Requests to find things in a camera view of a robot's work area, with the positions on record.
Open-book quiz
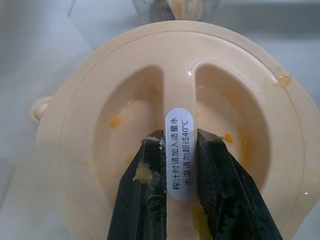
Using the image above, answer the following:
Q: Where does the clear blender jar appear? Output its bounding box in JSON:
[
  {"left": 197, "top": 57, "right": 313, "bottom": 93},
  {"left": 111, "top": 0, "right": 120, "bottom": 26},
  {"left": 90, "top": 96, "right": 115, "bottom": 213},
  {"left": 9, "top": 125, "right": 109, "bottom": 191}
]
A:
[{"left": 129, "top": 0, "right": 223, "bottom": 21}]

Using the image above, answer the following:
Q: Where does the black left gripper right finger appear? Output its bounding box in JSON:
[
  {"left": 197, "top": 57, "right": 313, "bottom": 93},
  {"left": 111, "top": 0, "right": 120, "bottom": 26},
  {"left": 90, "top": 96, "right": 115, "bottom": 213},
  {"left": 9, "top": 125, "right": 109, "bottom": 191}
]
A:
[{"left": 196, "top": 127, "right": 285, "bottom": 240}]

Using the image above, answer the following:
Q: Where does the cream blender lid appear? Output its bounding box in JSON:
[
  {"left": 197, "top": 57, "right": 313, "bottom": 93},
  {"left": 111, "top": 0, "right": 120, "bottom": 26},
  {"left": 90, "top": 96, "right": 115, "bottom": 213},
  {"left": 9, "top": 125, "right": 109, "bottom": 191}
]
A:
[{"left": 31, "top": 21, "right": 320, "bottom": 240}]

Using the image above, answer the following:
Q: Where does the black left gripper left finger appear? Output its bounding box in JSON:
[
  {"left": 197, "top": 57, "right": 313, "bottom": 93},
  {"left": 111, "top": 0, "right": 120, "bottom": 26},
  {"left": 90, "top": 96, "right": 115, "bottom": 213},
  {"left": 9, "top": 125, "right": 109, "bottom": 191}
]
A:
[{"left": 106, "top": 129, "right": 168, "bottom": 240}]

